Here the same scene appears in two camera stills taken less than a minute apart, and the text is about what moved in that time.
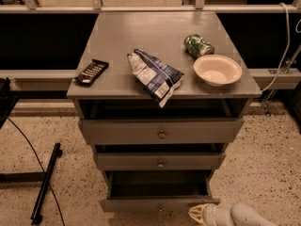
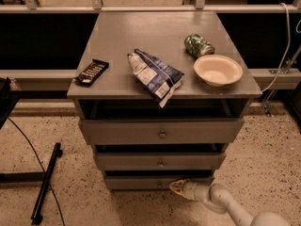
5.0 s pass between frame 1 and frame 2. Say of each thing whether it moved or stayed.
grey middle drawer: stayed
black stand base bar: stayed
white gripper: moved
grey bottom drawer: moved
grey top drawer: stayed
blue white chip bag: stayed
